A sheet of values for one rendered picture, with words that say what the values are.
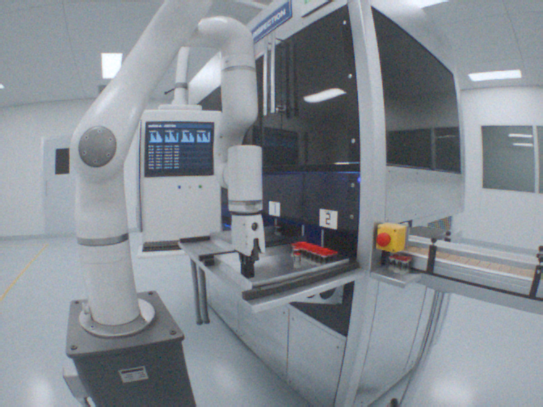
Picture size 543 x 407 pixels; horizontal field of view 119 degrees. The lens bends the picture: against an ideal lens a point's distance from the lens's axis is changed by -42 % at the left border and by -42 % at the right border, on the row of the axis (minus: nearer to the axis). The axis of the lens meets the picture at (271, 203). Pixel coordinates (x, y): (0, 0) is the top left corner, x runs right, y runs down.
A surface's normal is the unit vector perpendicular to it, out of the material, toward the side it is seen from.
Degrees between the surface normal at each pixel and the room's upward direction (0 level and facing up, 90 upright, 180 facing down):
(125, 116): 69
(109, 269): 90
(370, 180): 90
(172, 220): 90
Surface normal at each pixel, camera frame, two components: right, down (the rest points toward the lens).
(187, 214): 0.41, 0.09
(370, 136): -0.84, 0.06
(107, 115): 0.63, -0.38
